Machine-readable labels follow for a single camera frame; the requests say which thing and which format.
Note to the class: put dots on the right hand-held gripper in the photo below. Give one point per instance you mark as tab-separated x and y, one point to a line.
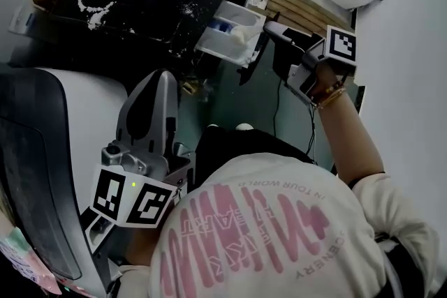
340	45

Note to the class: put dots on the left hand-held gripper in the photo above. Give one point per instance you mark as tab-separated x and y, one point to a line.
139	192

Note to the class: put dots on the white detergent drawer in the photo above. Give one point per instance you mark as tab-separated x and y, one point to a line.
223	42

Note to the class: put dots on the person's left forearm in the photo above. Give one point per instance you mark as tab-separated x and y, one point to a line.
143	244

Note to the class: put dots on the person's right forearm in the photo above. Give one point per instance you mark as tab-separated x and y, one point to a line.
349	136

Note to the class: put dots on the pink green detergent pouch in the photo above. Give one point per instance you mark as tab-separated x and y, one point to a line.
21	254

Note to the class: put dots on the wooden slat pallet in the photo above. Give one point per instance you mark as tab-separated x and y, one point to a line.
304	7

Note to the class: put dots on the person's white shoe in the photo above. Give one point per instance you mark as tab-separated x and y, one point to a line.
212	126
244	126

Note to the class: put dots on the grey white top-load washing machine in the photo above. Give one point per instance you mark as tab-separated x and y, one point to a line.
87	97

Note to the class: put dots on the person's black trousers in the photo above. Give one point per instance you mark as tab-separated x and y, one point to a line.
244	150

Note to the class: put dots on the black front-load washing machine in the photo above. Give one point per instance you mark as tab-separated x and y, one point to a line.
157	10

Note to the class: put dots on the person's white printed shirt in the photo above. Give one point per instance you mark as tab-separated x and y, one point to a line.
262	237

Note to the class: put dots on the white wall box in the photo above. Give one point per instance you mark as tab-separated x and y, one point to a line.
22	19

